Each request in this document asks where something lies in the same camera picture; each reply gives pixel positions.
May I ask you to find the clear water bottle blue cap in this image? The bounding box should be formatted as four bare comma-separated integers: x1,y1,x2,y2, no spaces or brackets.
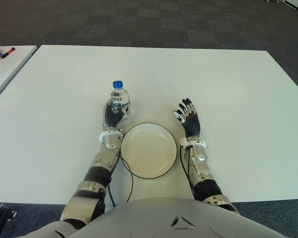
109,79,132,121

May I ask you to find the white plate black rim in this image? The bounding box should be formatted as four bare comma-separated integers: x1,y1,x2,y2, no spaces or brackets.
120,122,178,179

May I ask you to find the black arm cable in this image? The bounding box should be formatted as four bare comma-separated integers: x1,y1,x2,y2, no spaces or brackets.
106,148,135,208
179,145,197,201

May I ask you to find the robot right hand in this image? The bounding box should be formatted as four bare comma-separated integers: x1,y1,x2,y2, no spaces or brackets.
172,98,202,138

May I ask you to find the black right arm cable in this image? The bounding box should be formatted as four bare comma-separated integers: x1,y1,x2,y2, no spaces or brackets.
179,145,197,201

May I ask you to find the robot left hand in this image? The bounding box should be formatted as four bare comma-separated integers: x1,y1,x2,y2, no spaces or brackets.
102,100,130,131

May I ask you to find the black stand foot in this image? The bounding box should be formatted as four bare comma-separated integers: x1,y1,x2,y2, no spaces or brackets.
0,203,17,238

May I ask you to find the grey robot torso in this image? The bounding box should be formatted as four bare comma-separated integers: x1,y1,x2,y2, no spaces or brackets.
27,197,298,238

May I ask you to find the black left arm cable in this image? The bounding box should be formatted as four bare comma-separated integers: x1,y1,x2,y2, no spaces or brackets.
106,148,135,208

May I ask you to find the red black marker pen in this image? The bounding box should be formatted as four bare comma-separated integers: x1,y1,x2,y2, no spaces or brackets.
0,47,16,60

